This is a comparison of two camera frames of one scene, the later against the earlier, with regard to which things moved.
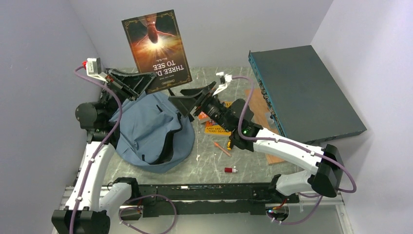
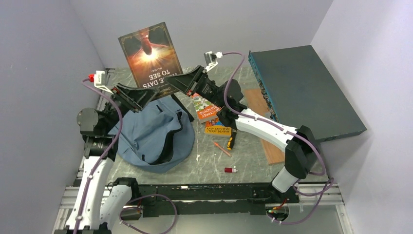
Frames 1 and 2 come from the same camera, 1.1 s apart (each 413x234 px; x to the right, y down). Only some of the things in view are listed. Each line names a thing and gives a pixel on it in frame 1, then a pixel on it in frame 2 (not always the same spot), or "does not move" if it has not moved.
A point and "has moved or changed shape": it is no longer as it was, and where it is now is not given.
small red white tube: x=230 y=170 does not move
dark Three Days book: x=157 y=46 has moved or changed shape
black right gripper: x=187 y=103 to x=189 y=82
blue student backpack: x=153 y=137 does not move
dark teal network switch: x=304 y=102 does not move
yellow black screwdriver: x=229 y=145 does not move
